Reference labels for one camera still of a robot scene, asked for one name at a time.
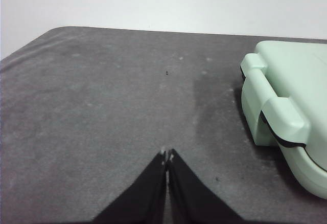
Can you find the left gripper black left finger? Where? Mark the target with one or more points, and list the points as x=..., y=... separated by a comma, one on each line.
x=143, y=196

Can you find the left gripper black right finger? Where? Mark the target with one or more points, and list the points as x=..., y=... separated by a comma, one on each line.
x=194, y=198

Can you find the mint green breakfast machine base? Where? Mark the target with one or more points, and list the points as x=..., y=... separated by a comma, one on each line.
x=306, y=178

